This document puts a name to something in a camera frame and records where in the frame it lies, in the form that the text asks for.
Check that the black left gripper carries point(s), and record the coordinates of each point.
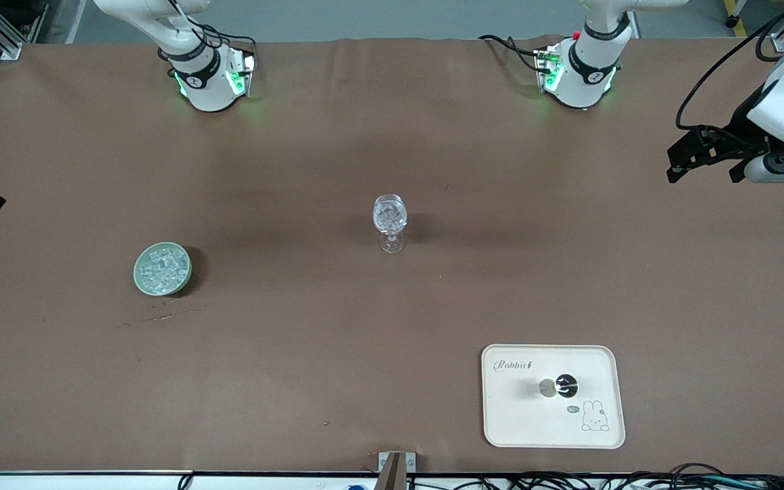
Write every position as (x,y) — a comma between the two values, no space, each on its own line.
(740,128)

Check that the steel double jigger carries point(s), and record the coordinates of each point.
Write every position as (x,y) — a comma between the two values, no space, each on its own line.
(564,385)

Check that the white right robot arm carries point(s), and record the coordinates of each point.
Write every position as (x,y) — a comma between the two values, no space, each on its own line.
(205,88)

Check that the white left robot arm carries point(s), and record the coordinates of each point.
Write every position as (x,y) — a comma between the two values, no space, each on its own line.
(589,68)

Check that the clear ice cubes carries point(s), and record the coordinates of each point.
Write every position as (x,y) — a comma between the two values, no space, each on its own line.
(164,271)

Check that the clear wine glass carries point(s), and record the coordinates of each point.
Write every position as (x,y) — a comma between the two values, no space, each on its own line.
(390,214)

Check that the black caster wheel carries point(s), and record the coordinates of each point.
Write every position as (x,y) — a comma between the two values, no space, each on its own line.
(732,21)

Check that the green round bowl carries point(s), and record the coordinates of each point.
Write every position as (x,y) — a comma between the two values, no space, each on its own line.
(139,272)

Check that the metal base connector plate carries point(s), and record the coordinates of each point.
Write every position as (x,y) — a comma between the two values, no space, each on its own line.
(248,71)
(543,68)

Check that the cream rabbit print tray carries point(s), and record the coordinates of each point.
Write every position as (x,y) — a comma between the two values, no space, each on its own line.
(521,422)

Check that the brown table cover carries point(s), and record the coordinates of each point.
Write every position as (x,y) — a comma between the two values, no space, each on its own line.
(297,340)

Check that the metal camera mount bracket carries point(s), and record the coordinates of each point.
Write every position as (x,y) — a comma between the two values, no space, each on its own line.
(396,464)

